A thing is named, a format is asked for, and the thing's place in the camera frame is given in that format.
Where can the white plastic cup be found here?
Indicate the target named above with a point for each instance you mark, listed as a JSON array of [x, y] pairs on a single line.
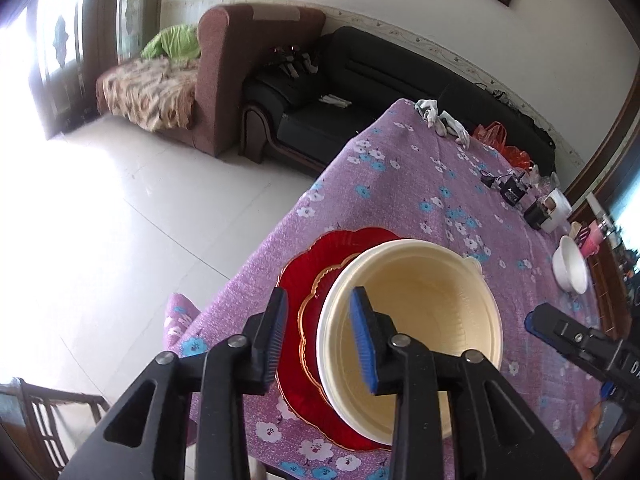
[[559, 207]]

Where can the white cloth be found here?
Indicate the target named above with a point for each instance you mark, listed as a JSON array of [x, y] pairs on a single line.
[[442, 117]]

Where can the red plastic bag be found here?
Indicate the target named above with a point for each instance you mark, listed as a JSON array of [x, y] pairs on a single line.
[[497, 137]]

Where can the wooden glass door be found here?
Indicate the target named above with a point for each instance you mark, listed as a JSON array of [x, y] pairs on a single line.
[[90, 35]]

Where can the purple floral tablecloth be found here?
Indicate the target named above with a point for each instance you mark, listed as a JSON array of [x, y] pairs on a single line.
[[410, 180]]

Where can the patterned brown blanket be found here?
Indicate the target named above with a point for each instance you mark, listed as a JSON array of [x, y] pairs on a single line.
[[150, 92]]

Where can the white bowl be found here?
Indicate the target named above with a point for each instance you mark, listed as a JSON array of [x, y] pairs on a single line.
[[570, 265]]

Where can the wooden chair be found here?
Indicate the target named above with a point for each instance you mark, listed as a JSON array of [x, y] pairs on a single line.
[[45, 400]]

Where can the green pillow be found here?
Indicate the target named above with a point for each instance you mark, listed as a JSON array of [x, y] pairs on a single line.
[[170, 42]]

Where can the large cream bowl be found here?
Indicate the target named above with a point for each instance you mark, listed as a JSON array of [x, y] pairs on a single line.
[[430, 305]]

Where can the black electronic device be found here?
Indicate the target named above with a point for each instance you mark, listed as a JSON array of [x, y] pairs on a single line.
[[514, 191], [536, 214]]

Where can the small white item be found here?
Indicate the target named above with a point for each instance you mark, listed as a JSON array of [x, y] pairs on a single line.
[[336, 102]]

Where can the person's right hand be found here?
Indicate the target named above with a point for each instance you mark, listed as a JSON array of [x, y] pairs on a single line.
[[587, 435]]

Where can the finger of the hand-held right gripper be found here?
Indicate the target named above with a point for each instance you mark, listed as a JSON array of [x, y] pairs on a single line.
[[560, 330]]

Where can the large red plate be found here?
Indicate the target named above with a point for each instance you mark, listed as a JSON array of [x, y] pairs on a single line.
[[300, 410]]

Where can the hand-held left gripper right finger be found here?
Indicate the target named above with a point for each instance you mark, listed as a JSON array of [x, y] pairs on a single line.
[[362, 345]]

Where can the black leather sofa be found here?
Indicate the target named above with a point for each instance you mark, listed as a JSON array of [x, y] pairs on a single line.
[[360, 70]]

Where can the small gold-rimmed red plate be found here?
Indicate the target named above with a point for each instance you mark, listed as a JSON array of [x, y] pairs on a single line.
[[312, 320]]

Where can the brown armchair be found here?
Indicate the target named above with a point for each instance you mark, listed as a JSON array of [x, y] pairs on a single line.
[[225, 70]]

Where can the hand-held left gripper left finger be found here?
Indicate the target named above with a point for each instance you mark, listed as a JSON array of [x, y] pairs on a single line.
[[272, 340]]

